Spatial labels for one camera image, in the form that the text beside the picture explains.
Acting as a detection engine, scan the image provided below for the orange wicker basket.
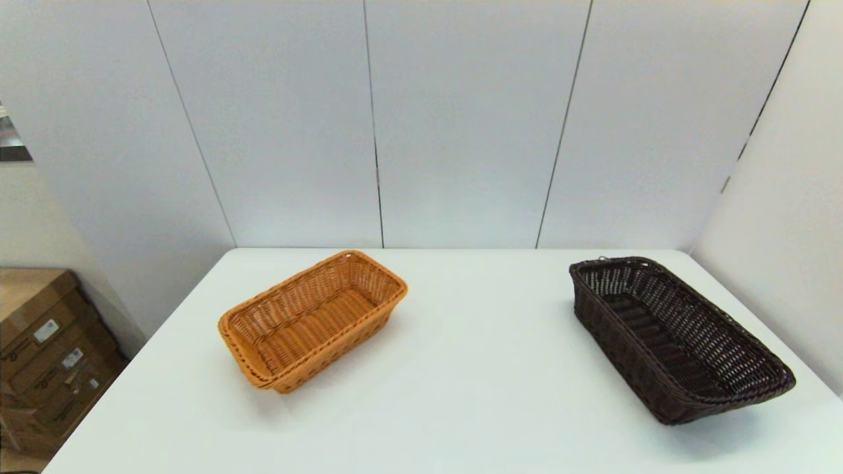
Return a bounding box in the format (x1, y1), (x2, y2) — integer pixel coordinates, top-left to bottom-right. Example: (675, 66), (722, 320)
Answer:
(218, 250), (408, 394)

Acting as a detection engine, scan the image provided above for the dark brown wicker basket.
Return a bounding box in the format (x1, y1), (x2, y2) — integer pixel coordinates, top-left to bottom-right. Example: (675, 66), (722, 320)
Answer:
(569, 256), (797, 426)

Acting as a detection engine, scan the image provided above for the cardboard box with white label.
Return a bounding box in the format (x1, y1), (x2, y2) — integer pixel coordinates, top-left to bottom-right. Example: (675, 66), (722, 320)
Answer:
(0, 315), (126, 404)
(0, 268), (99, 361)
(0, 359), (130, 456)

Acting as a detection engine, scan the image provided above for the dark metal window ledge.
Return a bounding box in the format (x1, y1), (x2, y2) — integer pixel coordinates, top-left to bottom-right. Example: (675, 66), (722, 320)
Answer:
(0, 105), (33, 163)

